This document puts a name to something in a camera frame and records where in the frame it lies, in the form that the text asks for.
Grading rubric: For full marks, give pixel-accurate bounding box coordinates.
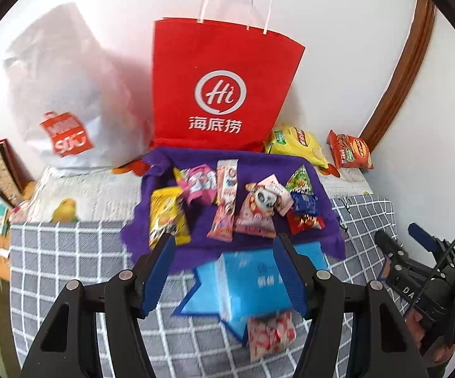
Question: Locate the white red strawberry snack packet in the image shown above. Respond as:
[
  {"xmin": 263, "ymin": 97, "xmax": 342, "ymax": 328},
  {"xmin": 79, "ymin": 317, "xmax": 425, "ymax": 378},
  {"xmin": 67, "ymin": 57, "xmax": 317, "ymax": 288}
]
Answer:
[{"xmin": 247, "ymin": 311, "xmax": 297, "ymax": 363}]

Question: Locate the patterned notebook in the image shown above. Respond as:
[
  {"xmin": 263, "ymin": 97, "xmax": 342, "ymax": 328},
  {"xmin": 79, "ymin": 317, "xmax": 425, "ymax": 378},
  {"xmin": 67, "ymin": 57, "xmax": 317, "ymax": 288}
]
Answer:
[{"xmin": 0, "ymin": 139, "xmax": 26, "ymax": 207}]

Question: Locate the right human hand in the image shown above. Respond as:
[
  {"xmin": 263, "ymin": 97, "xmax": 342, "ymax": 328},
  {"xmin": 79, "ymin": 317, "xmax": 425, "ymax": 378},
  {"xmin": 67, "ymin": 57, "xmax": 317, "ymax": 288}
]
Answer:
[{"xmin": 405, "ymin": 309, "xmax": 455, "ymax": 364}]

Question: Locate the purple towel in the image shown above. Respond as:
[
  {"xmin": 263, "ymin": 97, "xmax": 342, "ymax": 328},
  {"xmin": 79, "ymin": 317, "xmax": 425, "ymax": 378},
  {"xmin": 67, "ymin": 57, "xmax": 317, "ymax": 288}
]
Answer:
[{"xmin": 120, "ymin": 147, "xmax": 346, "ymax": 274}]

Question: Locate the white Miniso plastic bag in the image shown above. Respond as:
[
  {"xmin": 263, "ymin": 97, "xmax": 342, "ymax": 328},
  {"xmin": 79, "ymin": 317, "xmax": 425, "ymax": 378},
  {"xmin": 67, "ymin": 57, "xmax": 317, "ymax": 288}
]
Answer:
[{"xmin": 3, "ymin": 3, "xmax": 152, "ymax": 176}]

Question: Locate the orange chips bag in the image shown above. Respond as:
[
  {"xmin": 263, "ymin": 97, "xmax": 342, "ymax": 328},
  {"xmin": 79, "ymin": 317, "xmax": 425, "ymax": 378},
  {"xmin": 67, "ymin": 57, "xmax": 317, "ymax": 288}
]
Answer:
[{"xmin": 327, "ymin": 131, "xmax": 374, "ymax": 170}]

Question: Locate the brown wooden door frame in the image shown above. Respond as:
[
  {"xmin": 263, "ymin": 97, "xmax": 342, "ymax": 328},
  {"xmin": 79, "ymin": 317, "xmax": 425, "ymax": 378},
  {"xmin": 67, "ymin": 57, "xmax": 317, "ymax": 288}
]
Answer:
[{"xmin": 361, "ymin": 0, "xmax": 436, "ymax": 152}]

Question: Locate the black cable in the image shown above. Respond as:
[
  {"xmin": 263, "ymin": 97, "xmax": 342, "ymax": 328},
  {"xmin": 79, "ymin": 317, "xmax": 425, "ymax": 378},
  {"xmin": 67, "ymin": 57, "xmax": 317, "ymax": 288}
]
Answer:
[{"xmin": 408, "ymin": 228, "xmax": 455, "ymax": 312}]

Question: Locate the grey checked bed sheet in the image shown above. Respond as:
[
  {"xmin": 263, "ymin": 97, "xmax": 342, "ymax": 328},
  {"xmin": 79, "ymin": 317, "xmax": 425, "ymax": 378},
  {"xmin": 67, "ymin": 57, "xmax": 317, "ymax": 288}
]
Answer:
[{"xmin": 9, "ymin": 195, "xmax": 397, "ymax": 377}]

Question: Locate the dark blue snack packet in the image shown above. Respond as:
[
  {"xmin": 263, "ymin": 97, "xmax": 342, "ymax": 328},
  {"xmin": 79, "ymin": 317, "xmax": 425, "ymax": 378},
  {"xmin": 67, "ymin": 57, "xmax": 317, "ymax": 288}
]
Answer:
[{"xmin": 291, "ymin": 192, "xmax": 320, "ymax": 217}]

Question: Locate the magenta snack packet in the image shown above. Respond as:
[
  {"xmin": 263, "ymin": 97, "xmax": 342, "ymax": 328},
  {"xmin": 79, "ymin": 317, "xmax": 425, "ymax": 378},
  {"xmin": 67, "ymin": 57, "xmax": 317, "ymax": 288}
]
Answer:
[{"xmin": 174, "ymin": 164, "xmax": 217, "ymax": 206}]

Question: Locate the green triangular snack packet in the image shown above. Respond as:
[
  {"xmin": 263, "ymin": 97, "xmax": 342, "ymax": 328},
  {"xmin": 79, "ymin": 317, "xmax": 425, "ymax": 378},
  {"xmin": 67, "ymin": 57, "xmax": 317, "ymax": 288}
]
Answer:
[{"xmin": 285, "ymin": 165, "xmax": 313, "ymax": 195}]

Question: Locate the red Haidilao paper bag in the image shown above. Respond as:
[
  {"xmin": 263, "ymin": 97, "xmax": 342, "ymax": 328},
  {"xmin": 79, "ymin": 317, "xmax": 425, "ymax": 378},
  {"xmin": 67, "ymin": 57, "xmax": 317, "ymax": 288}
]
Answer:
[{"xmin": 152, "ymin": 0, "xmax": 304, "ymax": 151}]

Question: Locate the newspaper with parrot picture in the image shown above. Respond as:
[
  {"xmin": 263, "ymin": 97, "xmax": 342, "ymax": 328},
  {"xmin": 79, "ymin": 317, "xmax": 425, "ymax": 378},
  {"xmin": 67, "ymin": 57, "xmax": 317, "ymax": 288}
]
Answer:
[{"xmin": 27, "ymin": 167, "xmax": 141, "ymax": 223}]

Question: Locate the blue tissue pack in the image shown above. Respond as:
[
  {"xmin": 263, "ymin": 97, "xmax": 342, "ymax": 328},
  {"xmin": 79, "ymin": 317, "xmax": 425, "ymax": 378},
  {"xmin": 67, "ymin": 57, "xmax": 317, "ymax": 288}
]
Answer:
[{"xmin": 214, "ymin": 249, "xmax": 291, "ymax": 322}]

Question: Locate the yellow chips bag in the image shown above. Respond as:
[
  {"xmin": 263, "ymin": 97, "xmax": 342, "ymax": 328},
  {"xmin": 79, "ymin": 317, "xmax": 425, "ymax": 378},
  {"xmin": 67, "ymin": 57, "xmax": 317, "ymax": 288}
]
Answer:
[{"xmin": 264, "ymin": 124, "xmax": 328, "ymax": 168}]

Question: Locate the red small snack packet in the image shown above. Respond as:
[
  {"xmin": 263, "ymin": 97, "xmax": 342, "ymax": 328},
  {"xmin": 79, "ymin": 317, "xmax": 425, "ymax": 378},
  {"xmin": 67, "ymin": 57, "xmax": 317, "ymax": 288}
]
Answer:
[{"xmin": 285, "ymin": 211, "xmax": 326, "ymax": 236}]

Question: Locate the yellow snack packet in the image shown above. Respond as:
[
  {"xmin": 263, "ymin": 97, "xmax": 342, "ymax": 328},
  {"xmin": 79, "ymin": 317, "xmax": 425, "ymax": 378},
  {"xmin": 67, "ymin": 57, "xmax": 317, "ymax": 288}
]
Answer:
[{"xmin": 149, "ymin": 186, "xmax": 191, "ymax": 250}]

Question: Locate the light pink small snack packet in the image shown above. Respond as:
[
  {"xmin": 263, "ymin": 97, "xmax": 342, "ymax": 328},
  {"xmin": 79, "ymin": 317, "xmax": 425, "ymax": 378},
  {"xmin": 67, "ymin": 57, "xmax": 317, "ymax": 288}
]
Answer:
[{"xmin": 259, "ymin": 174, "xmax": 293, "ymax": 216}]

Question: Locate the panda print snack packet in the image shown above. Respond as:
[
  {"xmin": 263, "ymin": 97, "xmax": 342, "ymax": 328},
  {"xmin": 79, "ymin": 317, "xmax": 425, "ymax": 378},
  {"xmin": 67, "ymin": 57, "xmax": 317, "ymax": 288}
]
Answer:
[{"xmin": 234, "ymin": 183, "xmax": 278, "ymax": 239}]

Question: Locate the wooden bedside table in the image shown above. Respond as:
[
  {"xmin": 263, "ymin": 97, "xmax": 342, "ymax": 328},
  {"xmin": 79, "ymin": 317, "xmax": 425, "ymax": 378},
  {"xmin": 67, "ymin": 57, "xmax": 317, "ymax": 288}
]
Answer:
[{"xmin": 0, "ymin": 182, "xmax": 36, "ymax": 282}]

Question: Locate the long strawberry bear snack packet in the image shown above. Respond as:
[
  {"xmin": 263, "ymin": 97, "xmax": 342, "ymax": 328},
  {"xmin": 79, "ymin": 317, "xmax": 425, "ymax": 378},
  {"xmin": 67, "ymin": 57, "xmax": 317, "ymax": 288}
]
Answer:
[{"xmin": 207, "ymin": 160, "xmax": 238, "ymax": 242}]

